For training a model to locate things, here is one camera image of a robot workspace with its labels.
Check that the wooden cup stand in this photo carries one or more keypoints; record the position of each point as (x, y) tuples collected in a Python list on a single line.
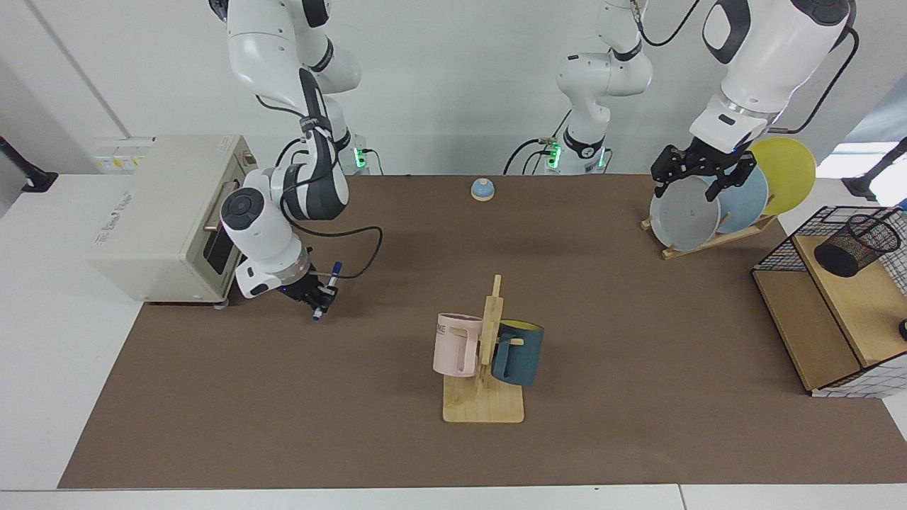
[(485, 407)]

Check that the brown table cloth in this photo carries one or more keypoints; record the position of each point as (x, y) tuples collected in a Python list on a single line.
[(354, 397)]

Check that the pale toaster oven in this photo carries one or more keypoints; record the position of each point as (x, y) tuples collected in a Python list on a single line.
[(156, 219)]

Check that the pink cup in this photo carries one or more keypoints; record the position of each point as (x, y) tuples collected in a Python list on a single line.
[(453, 347)]

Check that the grey plate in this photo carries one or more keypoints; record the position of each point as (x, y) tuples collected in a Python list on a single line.
[(684, 216)]

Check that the white wall socket strip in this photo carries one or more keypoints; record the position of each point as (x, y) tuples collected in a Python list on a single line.
[(120, 157)]

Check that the white marker with blue cap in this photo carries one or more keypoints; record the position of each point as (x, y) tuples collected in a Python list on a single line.
[(337, 268)]

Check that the black clamp stand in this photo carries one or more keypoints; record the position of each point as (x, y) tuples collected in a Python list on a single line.
[(868, 184), (32, 178)]

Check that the light blue plate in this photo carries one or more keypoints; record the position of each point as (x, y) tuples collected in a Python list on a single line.
[(744, 205)]

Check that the wooden plate rack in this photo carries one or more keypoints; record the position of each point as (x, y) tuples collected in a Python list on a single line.
[(708, 244)]

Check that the yellow plate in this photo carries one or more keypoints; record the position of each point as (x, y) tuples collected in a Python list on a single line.
[(790, 173)]

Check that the black mesh pen holder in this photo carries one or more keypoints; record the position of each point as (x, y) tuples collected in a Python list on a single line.
[(850, 251)]

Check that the dark teal cup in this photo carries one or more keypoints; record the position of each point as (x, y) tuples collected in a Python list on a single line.
[(524, 358)]

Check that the small blue round thing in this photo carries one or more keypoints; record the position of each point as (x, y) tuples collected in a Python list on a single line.
[(482, 189)]

